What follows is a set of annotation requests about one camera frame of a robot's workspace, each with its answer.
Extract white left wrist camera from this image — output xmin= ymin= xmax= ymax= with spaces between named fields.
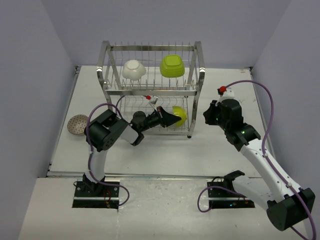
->
xmin=148 ymin=95 xmax=159 ymax=108

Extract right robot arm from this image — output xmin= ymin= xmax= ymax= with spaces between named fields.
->
xmin=203 ymin=99 xmax=315 ymax=231

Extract stainless steel dish rack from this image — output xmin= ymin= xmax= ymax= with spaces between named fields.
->
xmin=96 ymin=41 xmax=206 ymax=138

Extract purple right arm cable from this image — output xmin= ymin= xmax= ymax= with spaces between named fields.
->
xmin=226 ymin=79 xmax=316 ymax=240

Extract green round bowl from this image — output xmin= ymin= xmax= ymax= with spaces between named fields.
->
xmin=172 ymin=105 xmax=188 ymax=128

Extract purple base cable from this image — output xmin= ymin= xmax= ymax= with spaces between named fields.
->
xmin=98 ymin=181 xmax=130 ymax=206
xmin=196 ymin=186 xmax=251 ymax=213

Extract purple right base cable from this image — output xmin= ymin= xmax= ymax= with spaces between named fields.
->
xmin=196 ymin=186 xmax=251 ymax=213

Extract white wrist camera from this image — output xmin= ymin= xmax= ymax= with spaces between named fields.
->
xmin=148 ymin=95 xmax=159 ymax=108
xmin=217 ymin=86 xmax=235 ymax=103

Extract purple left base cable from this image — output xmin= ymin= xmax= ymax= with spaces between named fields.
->
xmin=98 ymin=181 xmax=130 ymax=206

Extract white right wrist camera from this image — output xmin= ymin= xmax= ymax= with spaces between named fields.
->
xmin=217 ymin=86 xmax=235 ymax=103

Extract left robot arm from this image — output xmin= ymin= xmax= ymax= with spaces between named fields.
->
xmin=82 ymin=106 xmax=187 ymax=197

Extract green square bowl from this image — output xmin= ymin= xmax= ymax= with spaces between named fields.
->
xmin=159 ymin=54 xmax=185 ymax=78

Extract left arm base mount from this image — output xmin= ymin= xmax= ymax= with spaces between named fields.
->
xmin=72 ymin=181 xmax=120 ymax=210

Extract white scalloped bowl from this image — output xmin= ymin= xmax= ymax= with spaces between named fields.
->
xmin=122 ymin=59 xmax=146 ymax=81

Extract aluminium table rail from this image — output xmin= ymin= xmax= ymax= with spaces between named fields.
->
xmin=105 ymin=173 xmax=219 ymax=180

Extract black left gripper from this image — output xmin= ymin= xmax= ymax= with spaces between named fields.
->
xmin=139 ymin=106 xmax=181 ymax=132

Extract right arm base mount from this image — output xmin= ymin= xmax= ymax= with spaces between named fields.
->
xmin=207 ymin=170 xmax=255 ymax=209

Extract brown patterned bowl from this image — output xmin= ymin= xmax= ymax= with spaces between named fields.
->
xmin=67 ymin=114 xmax=88 ymax=136

